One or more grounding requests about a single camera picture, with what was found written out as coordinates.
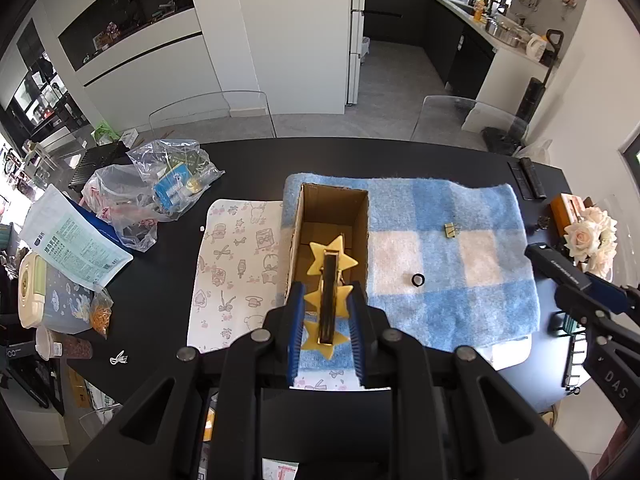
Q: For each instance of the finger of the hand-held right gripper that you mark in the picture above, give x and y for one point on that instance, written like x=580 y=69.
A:
x=607 y=292
x=575 y=302

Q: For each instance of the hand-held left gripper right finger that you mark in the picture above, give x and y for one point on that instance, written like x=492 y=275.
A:
x=357 y=335

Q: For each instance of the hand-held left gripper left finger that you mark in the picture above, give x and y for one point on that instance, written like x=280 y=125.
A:
x=296 y=330

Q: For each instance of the yellow star hair clip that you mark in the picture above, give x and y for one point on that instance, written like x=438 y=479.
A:
x=320 y=260

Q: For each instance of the cardboard box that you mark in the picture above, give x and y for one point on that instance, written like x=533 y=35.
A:
x=325 y=205

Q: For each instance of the person's right hand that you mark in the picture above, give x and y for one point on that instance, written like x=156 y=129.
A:
x=612 y=447

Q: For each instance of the green miniature chair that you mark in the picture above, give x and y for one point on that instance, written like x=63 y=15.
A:
x=567 y=321

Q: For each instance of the black grid rack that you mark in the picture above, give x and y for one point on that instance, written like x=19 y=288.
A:
x=574 y=365

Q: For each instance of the cream rose bouquet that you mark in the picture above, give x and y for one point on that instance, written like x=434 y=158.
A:
x=582 y=235

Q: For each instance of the small metal trinket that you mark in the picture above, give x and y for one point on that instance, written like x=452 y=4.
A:
x=542 y=223

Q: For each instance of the white cartoon print mat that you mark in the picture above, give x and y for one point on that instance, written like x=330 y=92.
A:
x=235 y=260

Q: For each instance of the wooden tissue box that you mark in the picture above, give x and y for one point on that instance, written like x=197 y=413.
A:
x=562 y=210

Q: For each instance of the blue white checked blanket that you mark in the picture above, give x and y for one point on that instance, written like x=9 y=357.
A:
x=475 y=310

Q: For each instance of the black remote control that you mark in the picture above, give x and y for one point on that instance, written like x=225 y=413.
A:
x=519 y=180
x=533 y=177

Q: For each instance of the gold binder clip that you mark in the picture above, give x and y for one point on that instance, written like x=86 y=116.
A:
x=451 y=230

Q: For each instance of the white red printed carton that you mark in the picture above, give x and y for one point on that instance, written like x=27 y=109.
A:
x=280 y=470

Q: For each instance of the window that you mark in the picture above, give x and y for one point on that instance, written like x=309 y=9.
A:
x=632 y=152

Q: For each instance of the white plastic bag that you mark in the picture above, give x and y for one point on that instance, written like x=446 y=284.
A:
x=535 y=151

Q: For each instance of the blue white packet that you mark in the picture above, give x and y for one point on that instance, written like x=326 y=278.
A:
x=172 y=187

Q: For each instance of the small bag orange snacks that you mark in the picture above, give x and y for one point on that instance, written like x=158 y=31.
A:
x=101 y=315

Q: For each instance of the clear plastic bag with packets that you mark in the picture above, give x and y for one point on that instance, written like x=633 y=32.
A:
x=200 y=157

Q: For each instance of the black upright vacuum cleaner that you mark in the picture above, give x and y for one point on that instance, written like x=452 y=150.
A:
x=532 y=100

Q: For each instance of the dark blue pouch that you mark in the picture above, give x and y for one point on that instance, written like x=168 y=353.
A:
x=97 y=222

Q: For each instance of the lying cup brown contents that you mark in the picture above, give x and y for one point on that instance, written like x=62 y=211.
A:
x=70 y=349

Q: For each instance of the clear plastic bag red print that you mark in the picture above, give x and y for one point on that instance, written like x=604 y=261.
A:
x=115 y=185

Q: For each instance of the translucent container cream lid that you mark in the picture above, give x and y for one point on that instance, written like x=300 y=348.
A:
x=65 y=305

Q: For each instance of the white green printed pouch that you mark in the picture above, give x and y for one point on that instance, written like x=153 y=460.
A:
x=75 y=245

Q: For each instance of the clear acrylic chair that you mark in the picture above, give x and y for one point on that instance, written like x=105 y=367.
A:
x=240 y=94
x=450 y=100

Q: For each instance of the black ribbed box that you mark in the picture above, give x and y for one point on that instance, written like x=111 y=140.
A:
x=100 y=157

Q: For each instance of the green packet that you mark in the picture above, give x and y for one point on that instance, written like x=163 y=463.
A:
x=106 y=131

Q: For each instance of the steel pots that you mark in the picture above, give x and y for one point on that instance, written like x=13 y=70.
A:
x=505 y=32

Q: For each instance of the white refrigerator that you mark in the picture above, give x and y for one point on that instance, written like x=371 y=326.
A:
x=354 y=50

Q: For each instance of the black kitchen counter cabinets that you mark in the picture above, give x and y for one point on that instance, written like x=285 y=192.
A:
x=450 y=45

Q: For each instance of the bin with white bag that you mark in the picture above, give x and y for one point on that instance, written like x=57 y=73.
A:
x=366 y=47

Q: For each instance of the orange bottle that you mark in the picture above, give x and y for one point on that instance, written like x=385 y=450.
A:
x=479 y=10

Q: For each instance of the dark display shelf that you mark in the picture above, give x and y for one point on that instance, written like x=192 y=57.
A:
x=35 y=95

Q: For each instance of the white wall cabinet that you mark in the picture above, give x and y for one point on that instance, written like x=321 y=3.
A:
x=165 y=65

